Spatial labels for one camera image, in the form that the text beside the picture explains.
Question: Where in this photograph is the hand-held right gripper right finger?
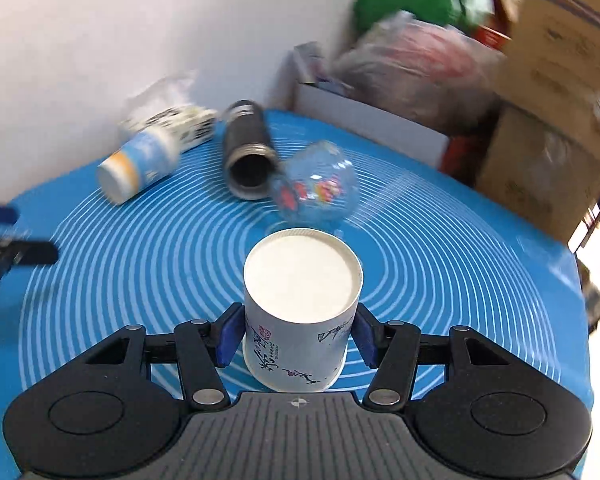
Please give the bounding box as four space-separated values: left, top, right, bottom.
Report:
354 304 514 407

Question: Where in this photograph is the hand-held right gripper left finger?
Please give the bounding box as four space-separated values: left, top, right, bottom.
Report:
78 303 247 409

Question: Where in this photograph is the white paper cup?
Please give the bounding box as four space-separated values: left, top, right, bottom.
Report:
242 228 365 394

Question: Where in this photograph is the clear printed glass cup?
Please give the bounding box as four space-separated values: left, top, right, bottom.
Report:
271 141 359 226

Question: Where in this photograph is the blue ringed silicone mat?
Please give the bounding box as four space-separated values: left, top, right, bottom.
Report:
0 108 597 480

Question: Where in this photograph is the white and blue bottle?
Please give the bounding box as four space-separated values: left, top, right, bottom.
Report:
97 127 182 206

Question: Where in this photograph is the black metal flask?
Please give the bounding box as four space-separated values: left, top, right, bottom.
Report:
222 100 281 201

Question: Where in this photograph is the white labelled packet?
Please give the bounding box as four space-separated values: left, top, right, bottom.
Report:
118 72 219 154

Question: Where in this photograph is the white open cardboard box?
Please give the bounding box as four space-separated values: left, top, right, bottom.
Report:
293 42 453 169

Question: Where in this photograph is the small brown cardboard box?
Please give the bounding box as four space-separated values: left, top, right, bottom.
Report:
475 103 600 244

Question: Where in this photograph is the translucent bag with red contents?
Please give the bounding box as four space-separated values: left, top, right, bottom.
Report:
332 12 506 134

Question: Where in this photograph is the red box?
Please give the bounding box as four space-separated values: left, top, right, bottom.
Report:
470 0 514 53

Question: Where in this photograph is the large brown cardboard box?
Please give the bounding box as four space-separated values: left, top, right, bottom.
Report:
490 0 600 169

